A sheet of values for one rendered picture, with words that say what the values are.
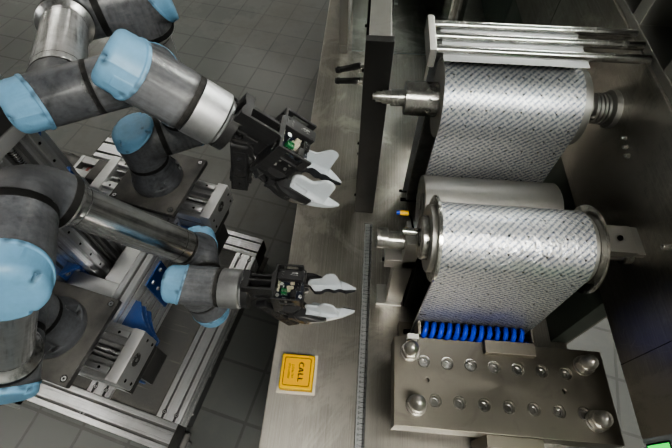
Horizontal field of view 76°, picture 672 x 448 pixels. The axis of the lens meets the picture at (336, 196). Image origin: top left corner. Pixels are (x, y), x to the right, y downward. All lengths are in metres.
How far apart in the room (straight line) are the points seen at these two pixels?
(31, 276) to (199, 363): 1.16
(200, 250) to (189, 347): 0.89
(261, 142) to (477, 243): 0.36
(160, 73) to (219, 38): 2.88
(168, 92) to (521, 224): 0.54
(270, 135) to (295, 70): 2.48
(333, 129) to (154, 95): 0.90
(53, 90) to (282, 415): 0.73
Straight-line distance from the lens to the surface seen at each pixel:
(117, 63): 0.55
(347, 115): 1.42
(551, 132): 0.85
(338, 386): 1.01
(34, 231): 0.73
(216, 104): 0.56
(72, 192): 0.82
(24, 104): 0.67
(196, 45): 3.40
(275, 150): 0.56
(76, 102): 0.66
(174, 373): 1.83
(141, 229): 0.90
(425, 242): 0.72
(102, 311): 1.29
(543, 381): 0.96
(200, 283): 0.85
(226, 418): 1.96
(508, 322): 0.95
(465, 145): 0.84
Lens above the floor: 1.89
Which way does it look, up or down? 55 degrees down
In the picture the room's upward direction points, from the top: straight up
